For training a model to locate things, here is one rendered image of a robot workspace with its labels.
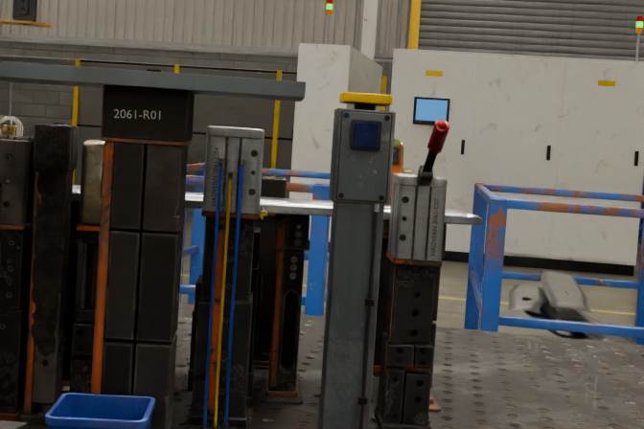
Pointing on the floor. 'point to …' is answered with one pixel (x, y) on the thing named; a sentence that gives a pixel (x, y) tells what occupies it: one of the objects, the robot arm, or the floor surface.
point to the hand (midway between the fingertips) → (25, 9)
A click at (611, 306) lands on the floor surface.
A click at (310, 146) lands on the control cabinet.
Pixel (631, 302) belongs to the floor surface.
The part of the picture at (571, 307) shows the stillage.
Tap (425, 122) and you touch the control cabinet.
